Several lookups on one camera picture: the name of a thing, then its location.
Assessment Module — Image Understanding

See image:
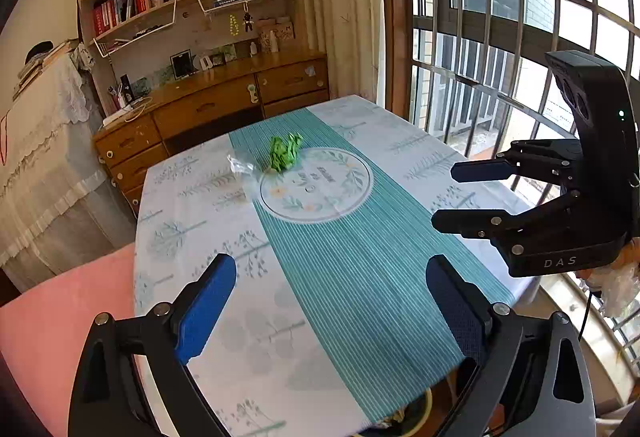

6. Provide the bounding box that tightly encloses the green wrapper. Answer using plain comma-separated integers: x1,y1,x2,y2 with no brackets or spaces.
268,134,304,173

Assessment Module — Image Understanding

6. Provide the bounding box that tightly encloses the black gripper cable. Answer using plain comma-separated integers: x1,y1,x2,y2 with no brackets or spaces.
579,281,602,344

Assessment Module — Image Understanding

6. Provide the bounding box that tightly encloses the patterned storage box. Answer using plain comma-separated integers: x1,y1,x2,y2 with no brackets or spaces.
257,17,293,52

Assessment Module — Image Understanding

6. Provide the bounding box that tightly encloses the blue bin with cream rim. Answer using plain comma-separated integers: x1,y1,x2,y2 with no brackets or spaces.
392,387,435,437

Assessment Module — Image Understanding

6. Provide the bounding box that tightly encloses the tree print striped tablecloth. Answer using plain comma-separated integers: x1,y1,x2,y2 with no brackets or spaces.
132,94,543,437

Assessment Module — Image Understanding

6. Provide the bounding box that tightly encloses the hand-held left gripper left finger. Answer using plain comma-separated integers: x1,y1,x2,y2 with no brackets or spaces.
67,253,237,437

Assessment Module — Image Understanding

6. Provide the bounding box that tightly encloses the row of red books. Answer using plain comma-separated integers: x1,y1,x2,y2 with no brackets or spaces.
92,0,151,37

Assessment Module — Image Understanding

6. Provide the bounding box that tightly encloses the white power strip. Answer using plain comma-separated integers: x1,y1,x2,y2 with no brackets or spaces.
102,106,135,128

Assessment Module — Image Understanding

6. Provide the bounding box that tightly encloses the clear plastic wrapper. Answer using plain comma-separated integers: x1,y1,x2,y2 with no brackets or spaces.
227,152,273,198

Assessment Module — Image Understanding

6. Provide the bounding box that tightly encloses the black photo frame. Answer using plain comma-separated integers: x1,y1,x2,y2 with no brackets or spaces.
170,50,195,79

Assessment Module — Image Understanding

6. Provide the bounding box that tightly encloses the red cord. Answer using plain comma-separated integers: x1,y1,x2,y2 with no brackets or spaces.
0,114,11,165

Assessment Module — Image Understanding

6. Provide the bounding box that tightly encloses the wooden desk with drawers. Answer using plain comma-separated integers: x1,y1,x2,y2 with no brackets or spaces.
92,50,331,218

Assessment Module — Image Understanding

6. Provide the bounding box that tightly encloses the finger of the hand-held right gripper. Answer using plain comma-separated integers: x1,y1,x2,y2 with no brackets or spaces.
450,140,583,185
431,190,581,260

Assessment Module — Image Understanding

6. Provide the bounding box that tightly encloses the stack of books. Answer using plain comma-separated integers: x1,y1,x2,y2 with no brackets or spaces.
12,40,81,100

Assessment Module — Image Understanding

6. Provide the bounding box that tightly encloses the lace-covered piano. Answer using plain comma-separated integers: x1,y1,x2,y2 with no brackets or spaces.
0,44,137,293

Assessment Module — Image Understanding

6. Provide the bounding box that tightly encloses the window with metal grille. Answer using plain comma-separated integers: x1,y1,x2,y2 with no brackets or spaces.
385,0,640,418

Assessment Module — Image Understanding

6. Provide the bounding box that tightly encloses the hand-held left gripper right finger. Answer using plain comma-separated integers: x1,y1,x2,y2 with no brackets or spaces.
425,254,598,437

